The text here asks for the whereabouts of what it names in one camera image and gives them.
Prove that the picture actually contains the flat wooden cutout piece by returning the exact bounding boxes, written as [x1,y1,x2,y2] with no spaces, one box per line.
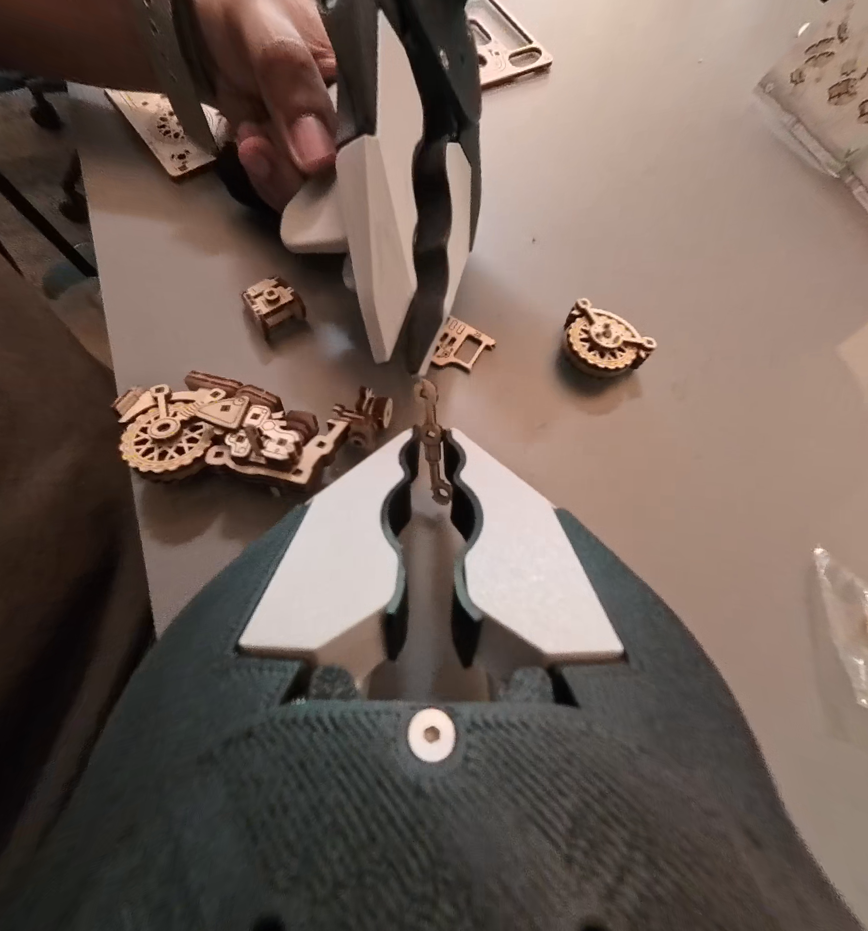
[430,316,498,373]

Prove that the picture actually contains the grey desk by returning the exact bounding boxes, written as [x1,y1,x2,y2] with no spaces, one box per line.
[78,0,868,931]

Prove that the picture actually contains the person's left hand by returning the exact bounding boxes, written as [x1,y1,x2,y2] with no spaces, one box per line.
[187,0,340,201]

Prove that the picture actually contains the black office chair base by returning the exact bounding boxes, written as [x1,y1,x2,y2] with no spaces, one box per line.
[23,73,92,225]

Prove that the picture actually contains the wooden wheel with fork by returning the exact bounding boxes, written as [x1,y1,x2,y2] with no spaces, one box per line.
[561,297,658,381]

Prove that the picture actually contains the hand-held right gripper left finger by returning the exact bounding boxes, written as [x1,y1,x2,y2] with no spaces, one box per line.
[236,426,415,690]

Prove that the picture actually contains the emptied wooden part sheet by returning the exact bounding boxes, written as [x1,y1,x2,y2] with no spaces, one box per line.
[469,0,556,93]

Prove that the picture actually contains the grey wrist strap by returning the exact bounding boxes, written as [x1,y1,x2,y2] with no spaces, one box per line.
[132,0,220,157]

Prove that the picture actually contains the wooden motorcycle model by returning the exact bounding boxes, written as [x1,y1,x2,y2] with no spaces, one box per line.
[113,369,349,497]

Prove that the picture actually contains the person's brown clothing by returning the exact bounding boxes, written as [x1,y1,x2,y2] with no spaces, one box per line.
[0,218,159,931]

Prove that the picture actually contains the clear plastic bag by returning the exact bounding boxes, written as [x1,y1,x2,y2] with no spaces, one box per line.
[812,546,868,722]

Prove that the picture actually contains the person's left forearm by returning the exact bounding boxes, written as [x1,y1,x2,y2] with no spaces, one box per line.
[0,0,188,92]

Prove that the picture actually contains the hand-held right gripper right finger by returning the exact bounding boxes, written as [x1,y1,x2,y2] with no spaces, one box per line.
[445,426,626,677]

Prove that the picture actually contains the small wooden engine block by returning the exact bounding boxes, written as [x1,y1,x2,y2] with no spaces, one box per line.
[241,275,308,340]

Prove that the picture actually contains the small wooden linkage piece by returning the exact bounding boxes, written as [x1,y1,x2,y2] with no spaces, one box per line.
[412,378,454,507]

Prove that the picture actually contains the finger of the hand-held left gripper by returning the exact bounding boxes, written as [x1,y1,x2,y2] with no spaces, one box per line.
[336,11,441,375]
[412,138,484,378]

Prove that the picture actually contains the wooden part sheet with pieces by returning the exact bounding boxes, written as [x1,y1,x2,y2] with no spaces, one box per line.
[105,87,227,183]

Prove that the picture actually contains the printed instruction booklet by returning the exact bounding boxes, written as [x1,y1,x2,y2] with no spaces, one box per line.
[753,0,868,252]

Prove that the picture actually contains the small wooden cylinder assembly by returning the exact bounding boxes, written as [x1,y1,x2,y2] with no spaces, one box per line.
[332,385,396,449]

